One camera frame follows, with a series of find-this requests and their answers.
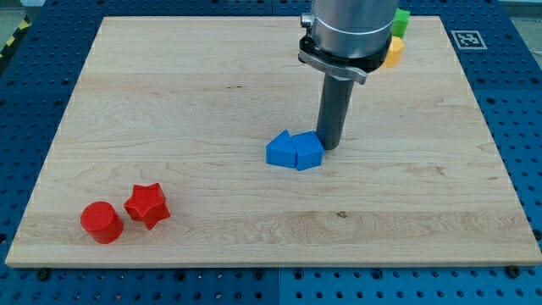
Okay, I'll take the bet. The red star block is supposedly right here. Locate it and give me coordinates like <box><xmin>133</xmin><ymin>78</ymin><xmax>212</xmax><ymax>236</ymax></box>
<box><xmin>124</xmin><ymin>183</ymin><xmax>170</xmax><ymax>230</ymax></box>

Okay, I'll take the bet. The black bolt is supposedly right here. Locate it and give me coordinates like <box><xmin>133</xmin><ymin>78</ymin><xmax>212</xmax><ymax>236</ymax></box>
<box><xmin>36</xmin><ymin>269</ymin><xmax>51</xmax><ymax>282</ymax></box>
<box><xmin>505</xmin><ymin>265</ymin><xmax>522</xmax><ymax>279</ymax></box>

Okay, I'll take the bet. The blue cube block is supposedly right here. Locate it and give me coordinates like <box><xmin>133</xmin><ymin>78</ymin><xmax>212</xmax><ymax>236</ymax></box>
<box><xmin>292</xmin><ymin>131</ymin><xmax>324</xmax><ymax>171</ymax></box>

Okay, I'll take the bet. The wooden board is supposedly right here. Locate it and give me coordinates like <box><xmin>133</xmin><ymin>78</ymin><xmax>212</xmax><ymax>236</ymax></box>
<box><xmin>6</xmin><ymin>16</ymin><xmax>541</xmax><ymax>269</ymax></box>

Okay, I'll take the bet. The yellow block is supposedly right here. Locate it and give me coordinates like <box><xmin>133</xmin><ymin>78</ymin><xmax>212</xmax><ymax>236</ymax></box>
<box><xmin>384</xmin><ymin>36</ymin><xmax>406</xmax><ymax>68</ymax></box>

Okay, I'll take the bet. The black bolt right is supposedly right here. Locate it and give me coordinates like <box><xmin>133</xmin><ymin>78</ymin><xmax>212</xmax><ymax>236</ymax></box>
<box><xmin>505</xmin><ymin>265</ymin><xmax>522</xmax><ymax>279</ymax></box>

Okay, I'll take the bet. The black bolt left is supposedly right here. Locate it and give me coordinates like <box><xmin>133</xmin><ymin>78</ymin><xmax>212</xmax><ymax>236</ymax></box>
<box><xmin>36</xmin><ymin>269</ymin><xmax>51</xmax><ymax>282</ymax></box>

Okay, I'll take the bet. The red cylinder block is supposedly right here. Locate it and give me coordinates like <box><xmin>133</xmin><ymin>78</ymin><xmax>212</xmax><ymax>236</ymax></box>
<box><xmin>80</xmin><ymin>202</ymin><xmax>124</xmax><ymax>244</ymax></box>

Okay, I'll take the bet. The black and silver clamp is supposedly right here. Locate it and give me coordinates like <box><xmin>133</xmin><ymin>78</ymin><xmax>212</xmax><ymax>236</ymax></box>
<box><xmin>298</xmin><ymin>13</ymin><xmax>391</xmax><ymax>85</ymax></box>

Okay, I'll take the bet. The white fiducial marker tag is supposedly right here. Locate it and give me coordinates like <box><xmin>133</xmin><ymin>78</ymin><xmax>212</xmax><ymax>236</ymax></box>
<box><xmin>451</xmin><ymin>30</ymin><xmax>487</xmax><ymax>50</ymax></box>

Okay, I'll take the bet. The green block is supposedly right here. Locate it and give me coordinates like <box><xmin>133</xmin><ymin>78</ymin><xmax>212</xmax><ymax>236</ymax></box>
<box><xmin>391</xmin><ymin>8</ymin><xmax>410</xmax><ymax>38</ymax></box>

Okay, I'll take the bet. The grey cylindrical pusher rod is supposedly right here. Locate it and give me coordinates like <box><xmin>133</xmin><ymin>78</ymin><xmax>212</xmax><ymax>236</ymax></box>
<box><xmin>316</xmin><ymin>74</ymin><xmax>354</xmax><ymax>150</ymax></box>

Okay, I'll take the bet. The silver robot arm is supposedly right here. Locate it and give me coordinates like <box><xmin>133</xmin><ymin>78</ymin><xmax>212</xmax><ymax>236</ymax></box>
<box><xmin>298</xmin><ymin>0</ymin><xmax>399</xmax><ymax>150</ymax></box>

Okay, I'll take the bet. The blue triangle block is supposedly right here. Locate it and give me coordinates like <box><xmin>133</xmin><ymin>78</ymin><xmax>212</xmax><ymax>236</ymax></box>
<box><xmin>266</xmin><ymin>130</ymin><xmax>297</xmax><ymax>168</ymax></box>

